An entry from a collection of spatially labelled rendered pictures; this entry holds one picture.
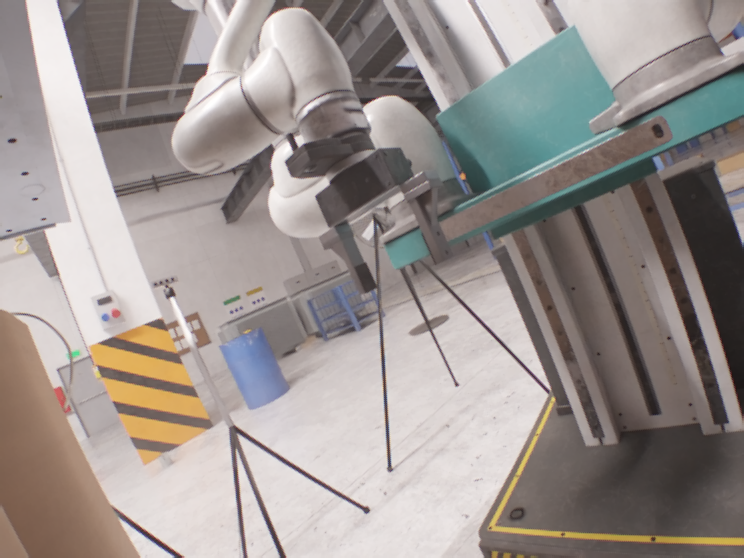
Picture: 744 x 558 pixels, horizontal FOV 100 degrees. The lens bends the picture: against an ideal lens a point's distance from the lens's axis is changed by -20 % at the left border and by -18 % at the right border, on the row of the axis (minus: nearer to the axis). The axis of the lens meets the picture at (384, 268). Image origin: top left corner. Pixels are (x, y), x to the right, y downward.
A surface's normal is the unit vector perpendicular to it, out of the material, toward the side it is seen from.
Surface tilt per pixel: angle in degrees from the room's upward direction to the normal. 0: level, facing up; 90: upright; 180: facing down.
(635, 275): 90
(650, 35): 96
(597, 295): 90
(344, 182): 90
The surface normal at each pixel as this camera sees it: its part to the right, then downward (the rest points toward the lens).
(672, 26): -0.29, 0.25
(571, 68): -0.58, 0.27
